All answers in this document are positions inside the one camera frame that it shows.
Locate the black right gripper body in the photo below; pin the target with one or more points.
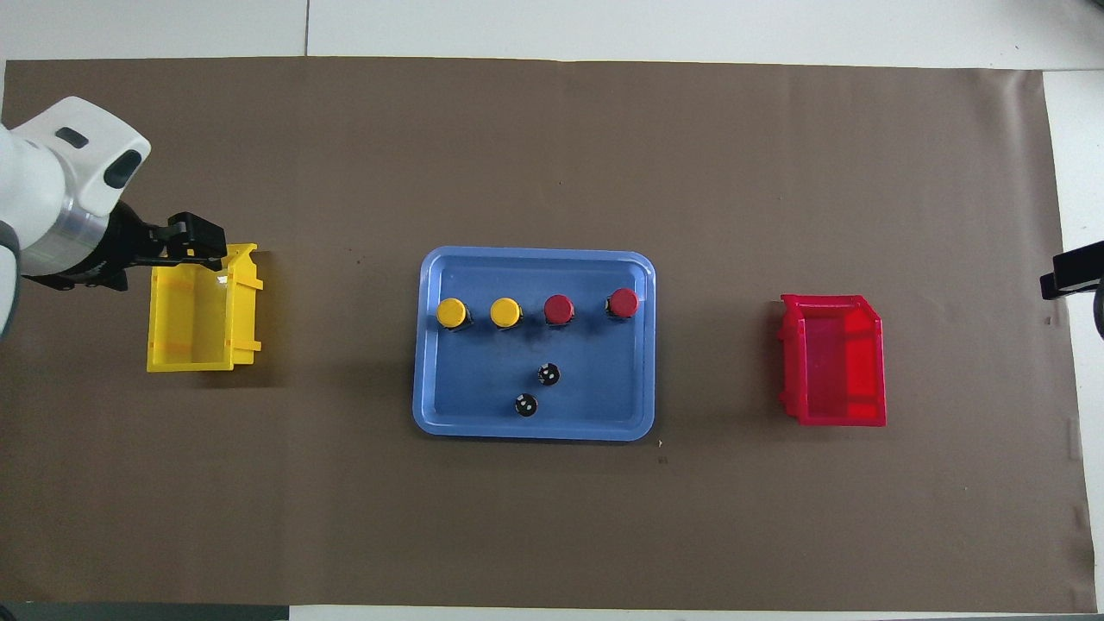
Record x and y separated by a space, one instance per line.
1100 315

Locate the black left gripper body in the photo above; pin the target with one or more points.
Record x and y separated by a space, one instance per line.
129 246

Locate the yellow push button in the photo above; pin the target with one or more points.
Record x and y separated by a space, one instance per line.
452 311
505 311

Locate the red push button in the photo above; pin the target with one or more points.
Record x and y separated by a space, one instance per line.
559 308
623 302

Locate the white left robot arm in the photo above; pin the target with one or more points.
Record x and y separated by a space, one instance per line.
43 190

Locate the blue plastic tray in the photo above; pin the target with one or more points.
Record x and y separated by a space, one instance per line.
604 388

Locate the yellow plastic bin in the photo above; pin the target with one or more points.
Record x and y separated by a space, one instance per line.
185 319

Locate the red plastic bin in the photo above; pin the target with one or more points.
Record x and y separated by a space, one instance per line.
832 371

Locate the brown paper table mat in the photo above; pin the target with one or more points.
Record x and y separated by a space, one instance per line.
733 172

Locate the small black cylinder capacitor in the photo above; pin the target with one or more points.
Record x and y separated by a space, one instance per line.
548 374
526 405

